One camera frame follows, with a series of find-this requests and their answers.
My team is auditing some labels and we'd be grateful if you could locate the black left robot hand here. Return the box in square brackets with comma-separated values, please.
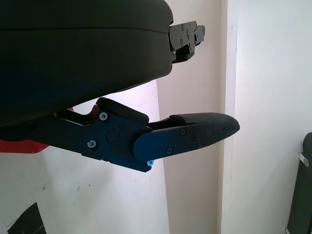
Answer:
[0, 0, 241, 174]

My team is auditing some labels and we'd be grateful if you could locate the black tape square marker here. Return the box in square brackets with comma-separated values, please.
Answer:
[6, 203, 47, 234]

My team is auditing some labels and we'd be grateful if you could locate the red wooden block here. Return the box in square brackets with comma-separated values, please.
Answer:
[0, 106, 50, 155]

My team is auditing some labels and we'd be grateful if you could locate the dark box with white label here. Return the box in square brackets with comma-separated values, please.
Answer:
[287, 133, 312, 234]

